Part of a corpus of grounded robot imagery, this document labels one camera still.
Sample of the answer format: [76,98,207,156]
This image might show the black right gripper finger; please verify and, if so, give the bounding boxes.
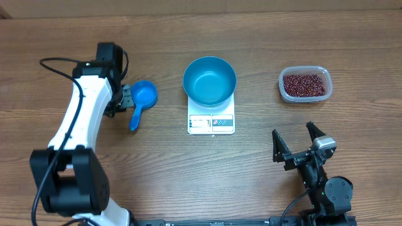
[306,121,326,141]
[272,129,291,163]

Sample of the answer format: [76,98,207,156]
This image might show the blue plastic measuring scoop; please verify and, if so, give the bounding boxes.
[129,80,158,131]

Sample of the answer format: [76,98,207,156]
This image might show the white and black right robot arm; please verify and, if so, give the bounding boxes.
[272,122,357,226]

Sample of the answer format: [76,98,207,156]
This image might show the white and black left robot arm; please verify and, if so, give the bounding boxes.
[30,42,136,225]

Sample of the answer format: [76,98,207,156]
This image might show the white digital kitchen scale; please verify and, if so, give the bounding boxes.
[187,94,236,135]

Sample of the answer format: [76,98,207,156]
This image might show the teal blue bowl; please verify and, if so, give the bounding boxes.
[182,56,237,107]

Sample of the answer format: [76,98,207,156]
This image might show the red beans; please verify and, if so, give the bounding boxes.
[283,74,325,97]

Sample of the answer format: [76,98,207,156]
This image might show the clear plastic container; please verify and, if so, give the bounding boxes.
[278,66,333,104]

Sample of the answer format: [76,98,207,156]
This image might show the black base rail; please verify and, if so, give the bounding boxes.
[134,215,357,226]

